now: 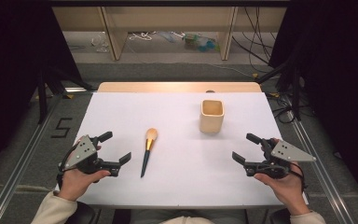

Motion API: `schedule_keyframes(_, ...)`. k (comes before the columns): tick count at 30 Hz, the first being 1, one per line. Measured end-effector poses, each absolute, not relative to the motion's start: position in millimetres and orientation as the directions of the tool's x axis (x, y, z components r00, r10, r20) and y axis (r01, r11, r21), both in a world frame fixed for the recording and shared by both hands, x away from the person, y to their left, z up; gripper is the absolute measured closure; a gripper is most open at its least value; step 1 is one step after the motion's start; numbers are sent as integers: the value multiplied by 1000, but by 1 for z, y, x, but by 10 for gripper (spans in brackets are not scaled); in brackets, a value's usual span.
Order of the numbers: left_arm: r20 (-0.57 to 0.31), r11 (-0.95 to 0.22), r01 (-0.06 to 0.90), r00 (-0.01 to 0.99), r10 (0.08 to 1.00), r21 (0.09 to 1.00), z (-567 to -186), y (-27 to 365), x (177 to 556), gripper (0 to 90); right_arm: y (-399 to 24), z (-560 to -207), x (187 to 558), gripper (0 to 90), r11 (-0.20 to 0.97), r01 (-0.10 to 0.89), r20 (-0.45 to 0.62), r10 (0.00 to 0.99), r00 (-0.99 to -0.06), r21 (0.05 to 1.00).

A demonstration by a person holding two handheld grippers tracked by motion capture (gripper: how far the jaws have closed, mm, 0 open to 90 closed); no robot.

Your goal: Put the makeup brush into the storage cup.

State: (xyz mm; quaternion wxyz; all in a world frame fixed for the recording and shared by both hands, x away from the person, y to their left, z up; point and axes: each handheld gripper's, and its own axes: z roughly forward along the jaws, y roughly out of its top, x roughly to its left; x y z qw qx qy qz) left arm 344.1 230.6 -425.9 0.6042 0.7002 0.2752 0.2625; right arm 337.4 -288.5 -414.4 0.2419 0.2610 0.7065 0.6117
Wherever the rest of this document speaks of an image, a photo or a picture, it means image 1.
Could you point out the person's body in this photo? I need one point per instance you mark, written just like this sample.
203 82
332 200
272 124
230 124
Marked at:
186 217

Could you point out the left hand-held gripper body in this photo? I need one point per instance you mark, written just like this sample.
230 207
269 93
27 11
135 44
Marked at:
80 152

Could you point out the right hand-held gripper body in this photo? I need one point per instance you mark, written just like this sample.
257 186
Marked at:
287 154

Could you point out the wooden table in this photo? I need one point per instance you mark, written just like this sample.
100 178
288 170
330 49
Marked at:
167 87

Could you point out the metal floor rail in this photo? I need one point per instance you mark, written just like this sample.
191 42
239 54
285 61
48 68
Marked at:
326 186
18 177

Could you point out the person's left hand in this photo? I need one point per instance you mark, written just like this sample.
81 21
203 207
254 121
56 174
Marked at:
76 183

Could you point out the black metal stand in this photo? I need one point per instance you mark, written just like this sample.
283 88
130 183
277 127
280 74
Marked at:
43 99
296 93

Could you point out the person's right hand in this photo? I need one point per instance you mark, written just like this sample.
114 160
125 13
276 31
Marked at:
287 188

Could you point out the clear plastic wrapper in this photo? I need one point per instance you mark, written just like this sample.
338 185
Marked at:
101 43

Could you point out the white table cover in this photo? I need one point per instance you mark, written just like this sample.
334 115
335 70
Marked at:
180 180

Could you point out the square wooden cup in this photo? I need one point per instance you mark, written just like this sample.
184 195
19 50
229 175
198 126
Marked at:
210 123

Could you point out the colourful plastic bag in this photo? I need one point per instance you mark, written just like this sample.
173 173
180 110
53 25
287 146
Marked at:
202 43

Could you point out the beige wooden shelf unit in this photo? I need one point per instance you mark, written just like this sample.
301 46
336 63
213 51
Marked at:
115 40

